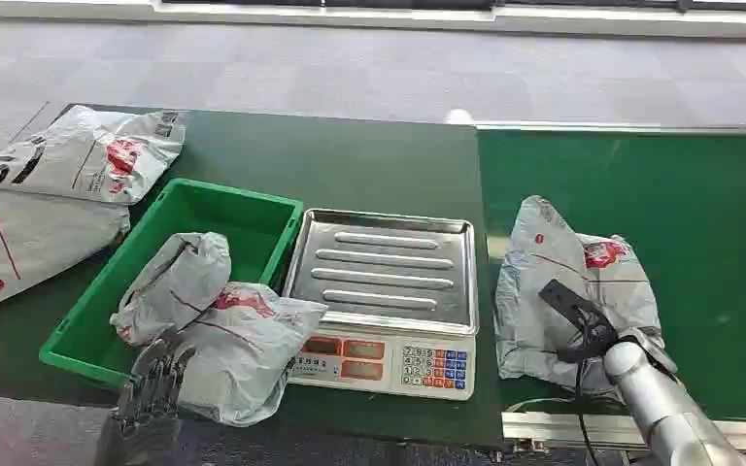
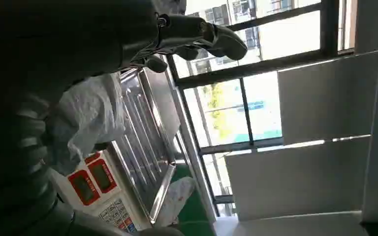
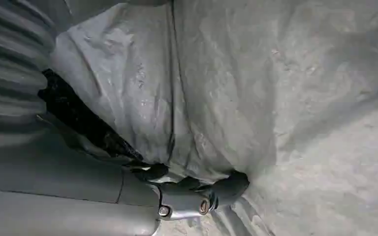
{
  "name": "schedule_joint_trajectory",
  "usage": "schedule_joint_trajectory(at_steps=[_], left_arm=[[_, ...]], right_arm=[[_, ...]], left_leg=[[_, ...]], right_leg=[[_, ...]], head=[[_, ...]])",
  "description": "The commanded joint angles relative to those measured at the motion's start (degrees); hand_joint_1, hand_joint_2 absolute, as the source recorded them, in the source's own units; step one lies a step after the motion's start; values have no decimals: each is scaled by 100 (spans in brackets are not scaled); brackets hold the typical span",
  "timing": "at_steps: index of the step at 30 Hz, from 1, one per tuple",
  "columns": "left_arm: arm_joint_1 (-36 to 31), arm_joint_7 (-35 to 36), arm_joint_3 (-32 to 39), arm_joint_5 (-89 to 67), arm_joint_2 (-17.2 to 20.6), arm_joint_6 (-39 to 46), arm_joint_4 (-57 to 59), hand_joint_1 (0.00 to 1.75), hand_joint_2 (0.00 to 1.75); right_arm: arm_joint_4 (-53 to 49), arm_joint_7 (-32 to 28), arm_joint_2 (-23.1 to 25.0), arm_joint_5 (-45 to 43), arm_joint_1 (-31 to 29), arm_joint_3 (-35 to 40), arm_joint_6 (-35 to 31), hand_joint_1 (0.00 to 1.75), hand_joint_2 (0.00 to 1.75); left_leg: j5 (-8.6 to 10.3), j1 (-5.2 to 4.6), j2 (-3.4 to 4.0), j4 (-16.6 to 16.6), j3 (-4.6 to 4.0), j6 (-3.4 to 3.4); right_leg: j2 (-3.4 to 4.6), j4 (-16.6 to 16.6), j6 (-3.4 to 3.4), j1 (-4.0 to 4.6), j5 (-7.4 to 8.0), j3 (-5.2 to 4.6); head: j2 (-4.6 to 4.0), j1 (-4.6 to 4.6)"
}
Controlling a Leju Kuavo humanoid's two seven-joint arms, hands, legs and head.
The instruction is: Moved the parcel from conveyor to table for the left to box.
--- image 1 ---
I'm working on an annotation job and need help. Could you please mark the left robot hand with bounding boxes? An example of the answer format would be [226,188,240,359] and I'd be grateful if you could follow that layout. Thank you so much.
[114,333,198,440]

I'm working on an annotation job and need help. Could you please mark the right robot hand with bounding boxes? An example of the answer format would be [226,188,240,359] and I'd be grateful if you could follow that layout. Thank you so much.
[537,278,621,366]

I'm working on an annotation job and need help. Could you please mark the grey parcel bag red print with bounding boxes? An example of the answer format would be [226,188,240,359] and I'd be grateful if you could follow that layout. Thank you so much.
[492,195,665,405]
[109,231,328,429]

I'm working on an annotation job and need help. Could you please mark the green plastic crate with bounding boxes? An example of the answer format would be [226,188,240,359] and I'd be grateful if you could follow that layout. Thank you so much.
[38,177,305,391]

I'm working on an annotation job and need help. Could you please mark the large grey parcel bag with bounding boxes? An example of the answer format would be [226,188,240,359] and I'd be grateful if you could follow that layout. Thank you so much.
[0,180,132,321]

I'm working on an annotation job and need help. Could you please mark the electronic weighing scale steel tray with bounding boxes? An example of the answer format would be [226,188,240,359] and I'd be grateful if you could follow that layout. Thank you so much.
[281,207,481,403]

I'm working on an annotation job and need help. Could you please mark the grey parcel bag black print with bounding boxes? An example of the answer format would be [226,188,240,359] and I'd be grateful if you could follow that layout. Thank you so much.
[0,104,187,207]

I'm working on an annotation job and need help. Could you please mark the black cable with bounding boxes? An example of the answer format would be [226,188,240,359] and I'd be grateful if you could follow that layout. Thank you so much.
[571,310,603,466]

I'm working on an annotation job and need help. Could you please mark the white cable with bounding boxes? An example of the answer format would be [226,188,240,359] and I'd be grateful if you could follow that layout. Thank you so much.
[506,396,575,415]

